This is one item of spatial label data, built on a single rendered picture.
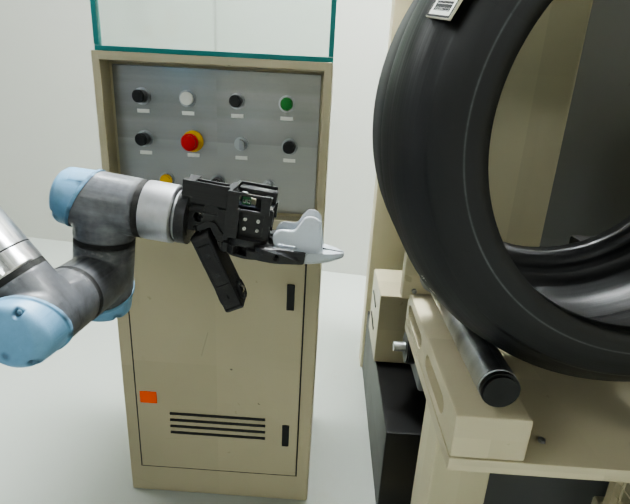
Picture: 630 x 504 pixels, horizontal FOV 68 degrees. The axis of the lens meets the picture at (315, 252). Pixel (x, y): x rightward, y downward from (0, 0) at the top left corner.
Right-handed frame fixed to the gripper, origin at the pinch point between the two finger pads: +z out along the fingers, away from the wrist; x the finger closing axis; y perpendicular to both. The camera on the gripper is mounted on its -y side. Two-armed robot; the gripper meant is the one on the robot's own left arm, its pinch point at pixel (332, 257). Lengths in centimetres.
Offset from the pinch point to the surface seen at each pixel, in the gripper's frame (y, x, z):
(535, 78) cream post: 27.7, 24.8, 28.0
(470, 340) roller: -6.3, -3.8, 19.0
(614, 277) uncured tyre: 0.3, 13.6, 45.3
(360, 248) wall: -77, 251, 33
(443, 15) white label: 27.9, -11.0, 4.7
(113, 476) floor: -107, 59, -52
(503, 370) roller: -5.8, -11.0, 20.6
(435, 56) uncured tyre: 24.6, -10.1, 5.0
